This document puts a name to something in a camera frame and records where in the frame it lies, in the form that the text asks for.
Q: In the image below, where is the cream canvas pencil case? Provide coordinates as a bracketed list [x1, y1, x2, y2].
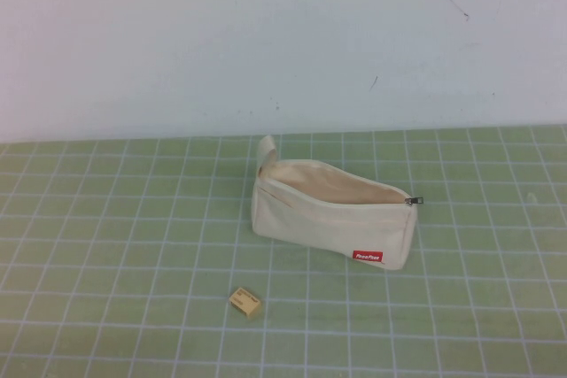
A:
[251, 134, 418, 272]

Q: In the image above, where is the small tan eraser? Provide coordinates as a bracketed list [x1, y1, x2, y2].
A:
[228, 286, 263, 320]

